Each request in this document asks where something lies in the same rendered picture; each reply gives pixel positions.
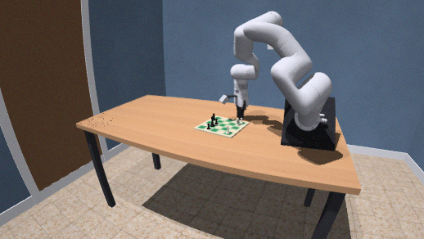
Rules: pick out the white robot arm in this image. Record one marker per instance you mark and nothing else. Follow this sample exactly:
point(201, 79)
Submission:
point(293, 66)

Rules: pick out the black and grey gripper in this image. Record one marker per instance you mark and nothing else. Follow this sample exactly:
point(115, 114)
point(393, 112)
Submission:
point(242, 99)

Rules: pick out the green and cream chessboard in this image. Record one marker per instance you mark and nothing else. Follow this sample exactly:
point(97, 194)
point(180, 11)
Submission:
point(221, 128)

